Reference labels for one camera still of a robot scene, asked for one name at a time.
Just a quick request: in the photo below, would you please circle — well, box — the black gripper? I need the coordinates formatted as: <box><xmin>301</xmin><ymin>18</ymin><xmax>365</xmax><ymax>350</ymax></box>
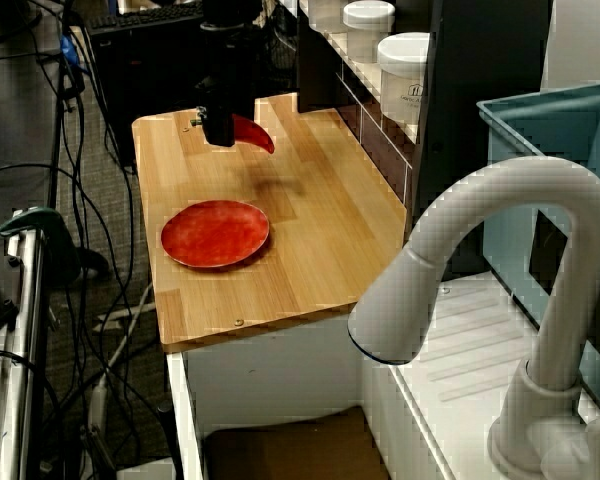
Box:
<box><xmin>194</xmin><ymin>74</ymin><xmax>256</xmax><ymax>149</ymax></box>

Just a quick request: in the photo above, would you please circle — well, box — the red chili pepper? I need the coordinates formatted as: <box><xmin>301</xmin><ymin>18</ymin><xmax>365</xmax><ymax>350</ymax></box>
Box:
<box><xmin>231</xmin><ymin>113</ymin><xmax>276</xmax><ymax>155</ymax></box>

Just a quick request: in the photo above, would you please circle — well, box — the red round plate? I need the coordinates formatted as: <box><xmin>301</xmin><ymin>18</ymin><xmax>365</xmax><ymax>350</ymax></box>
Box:
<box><xmin>160</xmin><ymin>199</ymin><xmax>271</xmax><ymax>269</ymax></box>

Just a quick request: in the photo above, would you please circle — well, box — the black desk unit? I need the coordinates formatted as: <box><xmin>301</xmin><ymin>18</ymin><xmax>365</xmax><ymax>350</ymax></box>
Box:
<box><xmin>87</xmin><ymin>22</ymin><xmax>206</xmax><ymax>171</ymax></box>

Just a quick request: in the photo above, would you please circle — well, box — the narrow black upright panel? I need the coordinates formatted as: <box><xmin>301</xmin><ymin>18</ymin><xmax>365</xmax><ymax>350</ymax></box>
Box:
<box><xmin>297</xmin><ymin>0</ymin><xmax>342</xmax><ymax>115</ymax></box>

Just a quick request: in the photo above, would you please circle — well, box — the black keyboard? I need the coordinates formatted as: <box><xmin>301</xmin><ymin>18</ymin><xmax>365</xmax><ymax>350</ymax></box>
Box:
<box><xmin>88</xmin><ymin>10</ymin><xmax>205</xmax><ymax>35</ymax></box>

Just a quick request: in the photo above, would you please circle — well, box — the light wooden shelf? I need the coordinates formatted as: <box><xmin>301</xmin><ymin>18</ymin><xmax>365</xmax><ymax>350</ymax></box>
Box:
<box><xmin>299</xmin><ymin>0</ymin><xmax>421</xmax><ymax>144</ymax></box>

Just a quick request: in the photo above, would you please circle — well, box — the dark tile backsplash panel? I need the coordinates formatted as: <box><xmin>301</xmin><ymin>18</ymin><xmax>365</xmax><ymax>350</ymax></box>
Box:
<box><xmin>334</xmin><ymin>67</ymin><xmax>414</xmax><ymax>206</ymax></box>

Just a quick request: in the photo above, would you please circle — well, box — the white lidded jar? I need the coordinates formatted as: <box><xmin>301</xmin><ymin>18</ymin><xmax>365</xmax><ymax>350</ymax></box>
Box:
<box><xmin>342</xmin><ymin>0</ymin><xmax>396</xmax><ymax>64</ymax></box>

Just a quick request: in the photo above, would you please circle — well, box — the large white jar with label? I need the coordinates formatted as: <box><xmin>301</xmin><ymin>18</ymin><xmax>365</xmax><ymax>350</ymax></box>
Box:
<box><xmin>377</xmin><ymin>32</ymin><xmax>431</xmax><ymax>121</ymax></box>

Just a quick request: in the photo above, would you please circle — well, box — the green clamp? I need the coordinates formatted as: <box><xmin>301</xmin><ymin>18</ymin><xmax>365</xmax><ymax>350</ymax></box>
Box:
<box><xmin>0</xmin><ymin>206</ymin><xmax>81</xmax><ymax>286</ymax></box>

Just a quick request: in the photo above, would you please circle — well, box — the wide black upright panel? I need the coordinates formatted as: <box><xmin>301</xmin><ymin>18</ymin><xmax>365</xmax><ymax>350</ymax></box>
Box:
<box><xmin>409</xmin><ymin>0</ymin><xmax>554</xmax><ymax>281</ymax></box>

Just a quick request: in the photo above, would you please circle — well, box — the silver metal pole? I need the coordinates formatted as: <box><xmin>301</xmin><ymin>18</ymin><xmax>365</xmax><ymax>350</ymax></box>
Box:
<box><xmin>0</xmin><ymin>227</ymin><xmax>49</xmax><ymax>480</ymax></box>

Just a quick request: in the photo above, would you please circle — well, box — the blue plastic bin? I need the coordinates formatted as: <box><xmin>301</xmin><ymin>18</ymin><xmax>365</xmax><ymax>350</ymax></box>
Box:
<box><xmin>475</xmin><ymin>82</ymin><xmax>600</xmax><ymax>416</ymax></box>

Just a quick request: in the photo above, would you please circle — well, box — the white curved faucet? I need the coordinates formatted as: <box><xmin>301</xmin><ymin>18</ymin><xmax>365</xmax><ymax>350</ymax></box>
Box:
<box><xmin>347</xmin><ymin>155</ymin><xmax>600</xmax><ymax>471</ymax></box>

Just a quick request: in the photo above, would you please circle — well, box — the brown cardboard sheet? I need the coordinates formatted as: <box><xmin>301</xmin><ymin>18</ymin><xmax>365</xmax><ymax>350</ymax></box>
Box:
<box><xmin>204</xmin><ymin>405</ymin><xmax>391</xmax><ymax>480</ymax></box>

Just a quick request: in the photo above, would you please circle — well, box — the white toy sink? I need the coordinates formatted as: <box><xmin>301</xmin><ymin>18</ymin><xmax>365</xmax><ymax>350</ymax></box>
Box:
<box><xmin>359</xmin><ymin>272</ymin><xmax>600</xmax><ymax>480</ymax></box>

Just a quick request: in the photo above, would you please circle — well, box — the white cable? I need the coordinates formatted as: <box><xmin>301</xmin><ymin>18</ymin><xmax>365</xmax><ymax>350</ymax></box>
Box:
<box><xmin>92</xmin><ymin>284</ymin><xmax>154</xmax><ymax>436</ymax></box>

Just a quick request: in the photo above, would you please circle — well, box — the white faucet handle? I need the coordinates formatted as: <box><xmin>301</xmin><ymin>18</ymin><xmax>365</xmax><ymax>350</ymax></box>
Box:
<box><xmin>542</xmin><ymin>414</ymin><xmax>600</xmax><ymax>480</ymax></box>

